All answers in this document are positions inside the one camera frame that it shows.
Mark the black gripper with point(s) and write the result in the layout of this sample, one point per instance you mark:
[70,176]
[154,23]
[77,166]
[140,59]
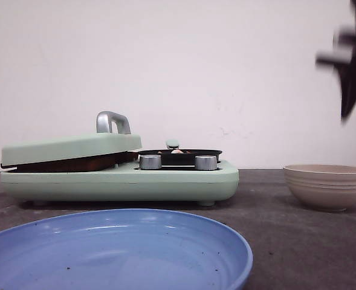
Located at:
[343,57]

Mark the black round frying pan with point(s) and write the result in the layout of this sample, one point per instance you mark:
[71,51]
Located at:
[185,159]

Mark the white bread slice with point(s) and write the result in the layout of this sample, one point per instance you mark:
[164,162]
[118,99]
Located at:
[85,164]

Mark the blue round plate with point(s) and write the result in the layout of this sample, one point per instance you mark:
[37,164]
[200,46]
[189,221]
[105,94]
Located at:
[124,249]

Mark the right silver control knob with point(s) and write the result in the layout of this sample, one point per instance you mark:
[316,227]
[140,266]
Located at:
[206,162]

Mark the left silver control knob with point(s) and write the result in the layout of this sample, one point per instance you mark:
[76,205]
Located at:
[150,162]

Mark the pink shrimp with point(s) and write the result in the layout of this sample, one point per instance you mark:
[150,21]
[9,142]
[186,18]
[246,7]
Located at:
[177,151]

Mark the mint green breakfast maker base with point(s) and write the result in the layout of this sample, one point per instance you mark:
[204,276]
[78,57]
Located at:
[126,182]

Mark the breakfast maker hinged lid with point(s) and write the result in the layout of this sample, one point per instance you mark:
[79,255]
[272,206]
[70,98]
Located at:
[113,136]

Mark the silver control knob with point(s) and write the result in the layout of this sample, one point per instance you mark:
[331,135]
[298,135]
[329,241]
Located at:
[206,162]
[150,162]

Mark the beige ribbed bowl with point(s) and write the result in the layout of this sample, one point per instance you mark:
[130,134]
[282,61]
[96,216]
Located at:
[322,186]

